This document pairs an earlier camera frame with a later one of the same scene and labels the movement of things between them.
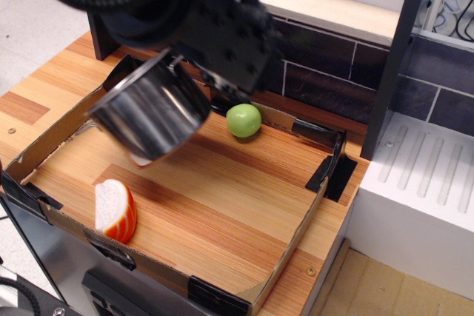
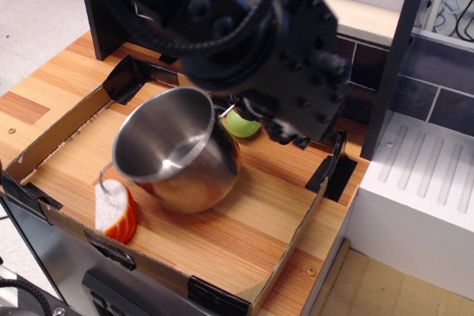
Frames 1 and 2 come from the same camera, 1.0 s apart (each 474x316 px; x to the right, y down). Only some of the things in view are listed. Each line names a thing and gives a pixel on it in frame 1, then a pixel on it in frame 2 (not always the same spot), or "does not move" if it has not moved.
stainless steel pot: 152,109 → 186,159
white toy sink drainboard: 415,205 does not move
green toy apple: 244,120 does not move
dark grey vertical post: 406,17 does not move
